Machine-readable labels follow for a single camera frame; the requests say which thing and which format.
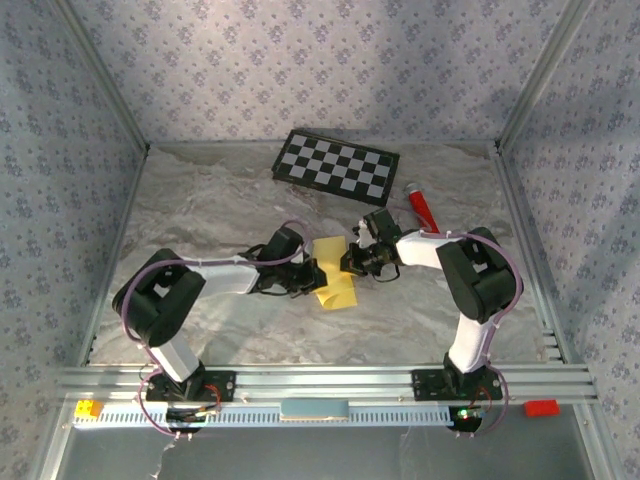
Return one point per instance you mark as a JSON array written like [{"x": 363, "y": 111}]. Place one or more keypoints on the yellow paper sheet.
[{"x": 340, "y": 295}]

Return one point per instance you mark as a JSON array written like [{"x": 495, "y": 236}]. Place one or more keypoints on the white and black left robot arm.
[{"x": 165, "y": 310}]

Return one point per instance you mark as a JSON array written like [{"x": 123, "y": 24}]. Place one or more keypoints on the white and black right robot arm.
[{"x": 480, "y": 280}]

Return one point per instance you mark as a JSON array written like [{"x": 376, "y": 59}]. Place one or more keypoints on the grey metal base sheet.
[{"x": 300, "y": 455}]

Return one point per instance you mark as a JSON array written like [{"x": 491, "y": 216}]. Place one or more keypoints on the red tube with clear cap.
[{"x": 420, "y": 205}]

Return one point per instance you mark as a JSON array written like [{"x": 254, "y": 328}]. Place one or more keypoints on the black and white checkerboard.
[{"x": 335, "y": 167}]

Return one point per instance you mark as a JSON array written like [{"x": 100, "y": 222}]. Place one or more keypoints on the black controller board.
[
  {"x": 182, "y": 416},
  {"x": 467, "y": 422}
]

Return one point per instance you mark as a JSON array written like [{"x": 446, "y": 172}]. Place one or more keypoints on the red toy brick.
[{"x": 541, "y": 408}]

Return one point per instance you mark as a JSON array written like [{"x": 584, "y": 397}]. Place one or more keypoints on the yellow toy brick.
[{"x": 86, "y": 410}]

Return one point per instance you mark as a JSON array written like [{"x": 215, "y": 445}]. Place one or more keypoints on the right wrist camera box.
[{"x": 382, "y": 225}]

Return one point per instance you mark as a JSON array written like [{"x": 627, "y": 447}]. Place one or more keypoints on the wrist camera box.
[
  {"x": 382, "y": 225},
  {"x": 285, "y": 245}
]

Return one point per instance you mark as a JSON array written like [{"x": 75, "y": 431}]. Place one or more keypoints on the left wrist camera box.
[{"x": 285, "y": 245}]

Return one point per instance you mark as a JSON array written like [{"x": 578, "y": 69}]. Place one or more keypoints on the aluminium mounting rail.
[{"x": 325, "y": 382}]

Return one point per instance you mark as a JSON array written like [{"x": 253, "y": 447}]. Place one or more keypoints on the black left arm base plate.
[{"x": 225, "y": 387}]

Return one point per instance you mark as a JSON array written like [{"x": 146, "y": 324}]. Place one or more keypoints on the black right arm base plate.
[{"x": 425, "y": 385}]

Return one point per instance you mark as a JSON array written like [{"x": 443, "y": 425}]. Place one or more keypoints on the aluminium frame bar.
[
  {"x": 105, "y": 75},
  {"x": 125, "y": 225},
  {"x": 225, "y": 143},
  {"x": 517, "y": 210},
  {"x": 545, "y": 75}
]

